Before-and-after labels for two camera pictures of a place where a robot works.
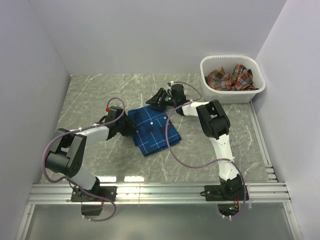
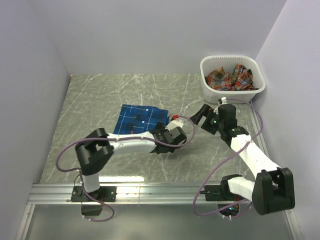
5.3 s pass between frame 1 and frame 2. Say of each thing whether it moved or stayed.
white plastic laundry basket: stayed
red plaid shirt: stayed
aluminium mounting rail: stayed
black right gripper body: moved
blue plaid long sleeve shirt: moved
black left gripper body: moved
